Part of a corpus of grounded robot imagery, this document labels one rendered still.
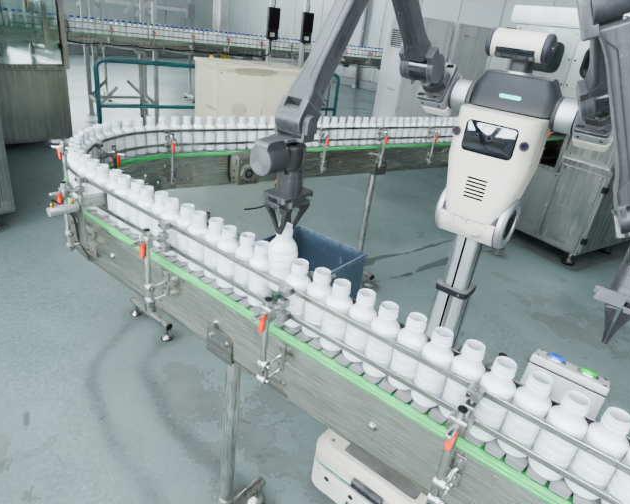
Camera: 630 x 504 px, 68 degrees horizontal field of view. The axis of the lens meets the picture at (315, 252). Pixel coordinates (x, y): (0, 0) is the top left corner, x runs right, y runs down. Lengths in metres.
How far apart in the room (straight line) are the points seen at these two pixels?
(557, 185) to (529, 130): 3.27
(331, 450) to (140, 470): 0.77
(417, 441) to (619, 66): 0.75
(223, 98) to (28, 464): 3.68
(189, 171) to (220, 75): 2.54
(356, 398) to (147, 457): 1.29
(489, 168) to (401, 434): 0.76
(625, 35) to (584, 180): 3.63
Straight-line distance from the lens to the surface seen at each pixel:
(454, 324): 1.65
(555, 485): 0.99
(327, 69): 1.03
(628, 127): 0.97
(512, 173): 1.40
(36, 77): 6.06
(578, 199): 4.56
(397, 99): 6.92
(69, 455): 2.26
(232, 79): 4.99
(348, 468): 1.86
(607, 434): 0.92
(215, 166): 2.54
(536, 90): 1.45
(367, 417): 1.07
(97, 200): 1.66
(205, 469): 2.13
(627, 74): 0.95
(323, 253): 1.78
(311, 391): 1.14
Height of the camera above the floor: 1.66
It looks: 26 degrees down
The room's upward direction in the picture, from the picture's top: 8 degrees clockwise
